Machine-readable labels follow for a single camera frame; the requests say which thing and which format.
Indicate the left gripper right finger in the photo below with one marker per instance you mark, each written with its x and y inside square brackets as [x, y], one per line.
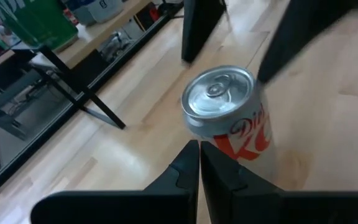
[275, 208]

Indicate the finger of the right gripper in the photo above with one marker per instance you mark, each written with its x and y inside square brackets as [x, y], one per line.
[200, 25]
[306, 31]

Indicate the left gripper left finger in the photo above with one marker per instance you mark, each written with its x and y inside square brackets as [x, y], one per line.
[120, 210]

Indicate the silver Diet Coke can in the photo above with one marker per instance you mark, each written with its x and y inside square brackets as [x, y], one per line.
[228, 118]

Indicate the white Celsius Arctic Vibe can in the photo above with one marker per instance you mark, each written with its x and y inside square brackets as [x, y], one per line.
[101, 9]

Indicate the black aluminium table frame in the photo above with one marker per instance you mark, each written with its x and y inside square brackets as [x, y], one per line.
[26, 151]

